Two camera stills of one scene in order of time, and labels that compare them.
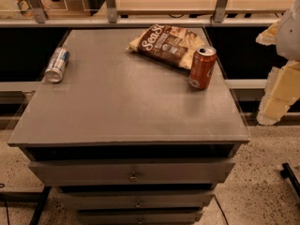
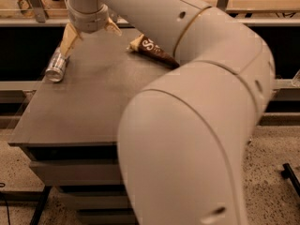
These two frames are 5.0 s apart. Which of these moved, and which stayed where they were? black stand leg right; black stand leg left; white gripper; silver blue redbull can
Moved: white gripper
Stayed: black stand leg right; black stand leg left; silver blue redbull can
